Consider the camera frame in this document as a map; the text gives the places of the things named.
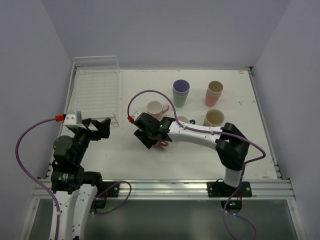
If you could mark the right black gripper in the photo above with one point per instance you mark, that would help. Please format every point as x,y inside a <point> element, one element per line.
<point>144,132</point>

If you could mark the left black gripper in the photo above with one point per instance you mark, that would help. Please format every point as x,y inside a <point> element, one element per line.
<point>92,128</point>

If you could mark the orange plastic cup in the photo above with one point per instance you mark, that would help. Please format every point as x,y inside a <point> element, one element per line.
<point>161,144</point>

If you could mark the light pink plastic cup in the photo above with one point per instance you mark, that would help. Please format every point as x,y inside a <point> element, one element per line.
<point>156,109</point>

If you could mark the dark green ceramic mug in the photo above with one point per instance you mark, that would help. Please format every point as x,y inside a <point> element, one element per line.
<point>185,120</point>

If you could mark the light green plastic cup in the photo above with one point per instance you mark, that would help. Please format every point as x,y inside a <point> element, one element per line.
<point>179,100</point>

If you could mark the lavender plastic cup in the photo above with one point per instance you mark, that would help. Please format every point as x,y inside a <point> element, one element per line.
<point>181,87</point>

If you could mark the cream painted ceramic mug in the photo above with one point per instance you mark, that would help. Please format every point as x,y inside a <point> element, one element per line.
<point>213,118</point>

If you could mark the beige plastic cup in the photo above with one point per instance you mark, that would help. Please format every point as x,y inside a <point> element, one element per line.
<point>215,88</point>

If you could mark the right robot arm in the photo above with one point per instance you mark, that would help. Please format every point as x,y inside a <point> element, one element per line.
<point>231,145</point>

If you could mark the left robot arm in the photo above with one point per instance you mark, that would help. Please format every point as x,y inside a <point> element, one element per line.
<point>73,187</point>

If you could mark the left black controller box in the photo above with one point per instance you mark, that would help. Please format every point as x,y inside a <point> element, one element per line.
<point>98,204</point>

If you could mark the black controller box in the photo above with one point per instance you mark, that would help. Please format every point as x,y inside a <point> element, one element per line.
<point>98,204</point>
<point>233,206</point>

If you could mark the right black controller box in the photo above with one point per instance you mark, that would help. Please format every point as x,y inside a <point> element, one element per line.
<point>233,206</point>

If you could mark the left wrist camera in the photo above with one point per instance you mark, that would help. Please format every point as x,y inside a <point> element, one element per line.
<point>73,120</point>

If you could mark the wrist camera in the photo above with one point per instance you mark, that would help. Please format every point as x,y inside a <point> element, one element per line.
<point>132,118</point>
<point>73,120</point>

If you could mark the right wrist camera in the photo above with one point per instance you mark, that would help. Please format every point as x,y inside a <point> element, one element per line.
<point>132,118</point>

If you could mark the white wire dish rack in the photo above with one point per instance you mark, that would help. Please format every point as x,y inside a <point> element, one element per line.
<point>94,88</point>

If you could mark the aluminium mounting rail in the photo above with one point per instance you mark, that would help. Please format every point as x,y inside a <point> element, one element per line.
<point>266,189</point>

